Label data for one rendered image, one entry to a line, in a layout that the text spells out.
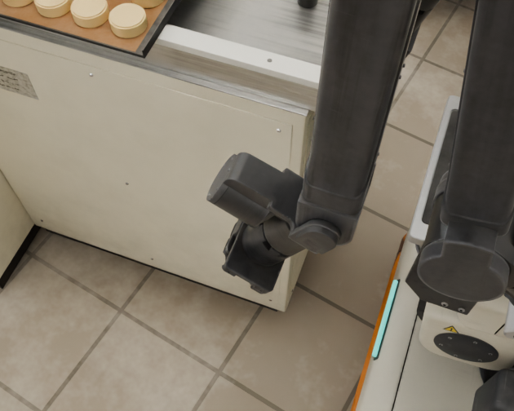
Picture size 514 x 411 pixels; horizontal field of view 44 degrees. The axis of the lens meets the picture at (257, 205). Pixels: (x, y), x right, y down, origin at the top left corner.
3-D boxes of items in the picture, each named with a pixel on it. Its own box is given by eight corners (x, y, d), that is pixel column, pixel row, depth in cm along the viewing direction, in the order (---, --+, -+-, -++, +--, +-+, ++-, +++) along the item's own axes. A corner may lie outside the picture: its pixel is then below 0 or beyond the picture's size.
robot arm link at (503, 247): (554, 291, 55) (561, 240, 57) (483, 229, 51) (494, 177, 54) (467, 302, 62) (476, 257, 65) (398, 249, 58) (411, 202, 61)
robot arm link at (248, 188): (344, 245, 58) (369, 173, 62) (241, 182, 56) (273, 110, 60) (283, 274, 68) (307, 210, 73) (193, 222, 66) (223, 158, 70)
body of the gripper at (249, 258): (218, 270, 73) (245, 254, 67) (250, 200, 78) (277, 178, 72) (264, 296, 75) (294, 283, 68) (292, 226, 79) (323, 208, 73)
